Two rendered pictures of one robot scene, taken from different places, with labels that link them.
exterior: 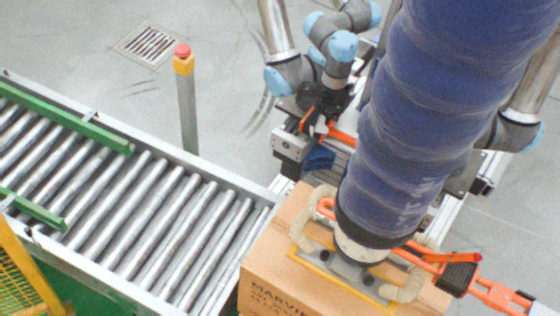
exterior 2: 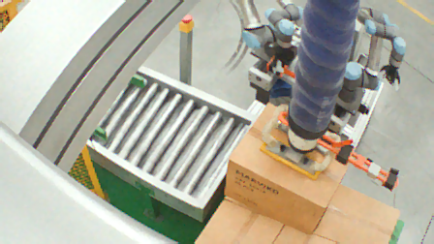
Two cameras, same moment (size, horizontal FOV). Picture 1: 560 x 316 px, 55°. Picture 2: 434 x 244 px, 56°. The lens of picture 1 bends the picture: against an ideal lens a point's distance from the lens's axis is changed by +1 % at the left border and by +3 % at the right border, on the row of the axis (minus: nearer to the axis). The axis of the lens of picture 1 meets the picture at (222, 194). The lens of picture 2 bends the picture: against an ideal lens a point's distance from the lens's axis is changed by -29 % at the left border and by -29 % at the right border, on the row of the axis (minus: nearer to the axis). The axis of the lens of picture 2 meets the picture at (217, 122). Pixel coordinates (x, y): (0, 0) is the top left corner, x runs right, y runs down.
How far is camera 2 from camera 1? 1.07 m
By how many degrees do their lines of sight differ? 3
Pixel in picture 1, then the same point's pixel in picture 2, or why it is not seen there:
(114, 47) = not seen: hidden behind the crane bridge
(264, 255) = (244, 152)
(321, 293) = (280, 173)
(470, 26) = (324, 36)
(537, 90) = (375, 59)
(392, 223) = (314, 123)
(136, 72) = not seen: hidden behind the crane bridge
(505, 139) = (367, 82)
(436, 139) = (324, 78)
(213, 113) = (200, 54)
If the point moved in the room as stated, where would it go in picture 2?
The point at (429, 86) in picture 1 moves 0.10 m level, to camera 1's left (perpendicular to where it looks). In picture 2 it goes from (317, 55) to (293, 53)
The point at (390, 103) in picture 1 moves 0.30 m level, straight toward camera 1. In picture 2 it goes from (304, 60) to (283, 117)
